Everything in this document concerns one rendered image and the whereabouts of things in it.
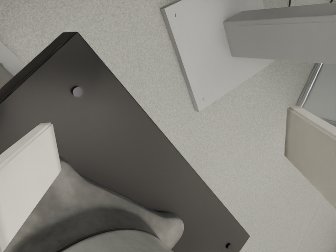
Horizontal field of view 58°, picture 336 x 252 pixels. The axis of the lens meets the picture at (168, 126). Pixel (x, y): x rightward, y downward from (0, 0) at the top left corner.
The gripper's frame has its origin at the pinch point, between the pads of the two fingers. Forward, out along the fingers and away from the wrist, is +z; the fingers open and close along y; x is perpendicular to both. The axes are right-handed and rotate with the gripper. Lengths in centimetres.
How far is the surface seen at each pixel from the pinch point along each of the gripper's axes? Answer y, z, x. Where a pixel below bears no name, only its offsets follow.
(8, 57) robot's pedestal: -47, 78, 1
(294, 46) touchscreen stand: 44, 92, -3
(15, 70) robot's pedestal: -45, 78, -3
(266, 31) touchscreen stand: 37, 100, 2
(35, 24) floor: -39, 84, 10
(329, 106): 85, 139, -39
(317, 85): 84, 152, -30
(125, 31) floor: -14, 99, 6
